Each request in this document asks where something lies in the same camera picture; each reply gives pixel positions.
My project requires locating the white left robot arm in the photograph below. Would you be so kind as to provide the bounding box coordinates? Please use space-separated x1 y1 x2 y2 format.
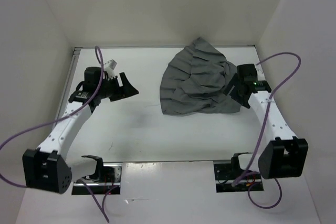
22 67 139 194

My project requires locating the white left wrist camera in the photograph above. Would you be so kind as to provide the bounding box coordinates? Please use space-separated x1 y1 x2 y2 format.
103 60 117 79

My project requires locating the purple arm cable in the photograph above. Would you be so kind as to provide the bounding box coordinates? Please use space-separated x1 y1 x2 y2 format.
232 52 302 208
0 46 118 223

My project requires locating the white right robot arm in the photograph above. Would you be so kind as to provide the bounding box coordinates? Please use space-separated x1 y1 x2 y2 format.
224 64 308 179

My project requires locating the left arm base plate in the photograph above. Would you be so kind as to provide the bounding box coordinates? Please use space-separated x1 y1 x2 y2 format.
71 161 122 196

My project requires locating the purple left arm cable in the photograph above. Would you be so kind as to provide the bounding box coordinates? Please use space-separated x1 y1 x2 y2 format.
0 46 118 223

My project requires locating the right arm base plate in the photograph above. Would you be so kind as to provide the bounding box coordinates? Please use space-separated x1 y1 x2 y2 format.
213 159 265 193

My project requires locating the grey pleated skirt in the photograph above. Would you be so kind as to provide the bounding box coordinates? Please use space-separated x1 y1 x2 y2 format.
160 37 241 116

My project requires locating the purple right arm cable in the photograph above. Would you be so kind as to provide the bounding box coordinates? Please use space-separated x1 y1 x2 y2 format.
232 52 302 208

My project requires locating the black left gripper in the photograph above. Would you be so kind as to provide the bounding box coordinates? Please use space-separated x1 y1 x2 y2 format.
97 72 139 102

